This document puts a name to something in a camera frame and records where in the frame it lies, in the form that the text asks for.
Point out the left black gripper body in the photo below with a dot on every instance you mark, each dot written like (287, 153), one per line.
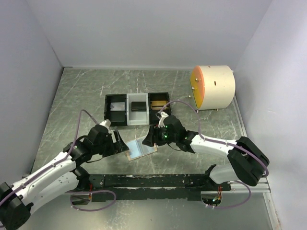
(104, 147)

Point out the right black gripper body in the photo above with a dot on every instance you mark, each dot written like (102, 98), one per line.
(162, 136)

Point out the tan leather card holder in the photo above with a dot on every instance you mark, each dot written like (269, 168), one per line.
(138, 150)

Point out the three-compartment black white tray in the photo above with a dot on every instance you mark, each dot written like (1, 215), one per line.
(128, 117)

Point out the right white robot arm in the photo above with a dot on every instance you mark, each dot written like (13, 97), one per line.
(246, 162)

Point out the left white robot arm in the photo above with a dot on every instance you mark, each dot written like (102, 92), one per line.
(62, 174)

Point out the gold card in tray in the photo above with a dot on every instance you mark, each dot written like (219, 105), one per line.
(157, 105)

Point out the black card in tray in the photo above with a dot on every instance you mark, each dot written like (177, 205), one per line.
(137, 106)

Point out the silver card in tray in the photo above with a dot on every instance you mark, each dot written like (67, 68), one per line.
(117, 106)

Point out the cream drum with orange face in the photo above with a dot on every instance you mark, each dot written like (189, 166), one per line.
(213, 87)

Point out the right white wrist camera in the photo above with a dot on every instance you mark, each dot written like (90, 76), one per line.
(161, 116)

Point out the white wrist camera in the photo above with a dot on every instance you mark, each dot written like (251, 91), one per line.
(161, 116)
(106, 123)

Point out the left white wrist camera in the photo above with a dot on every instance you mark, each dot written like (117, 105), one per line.
(106, 123)

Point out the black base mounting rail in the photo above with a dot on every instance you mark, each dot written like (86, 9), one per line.
(143, 187)

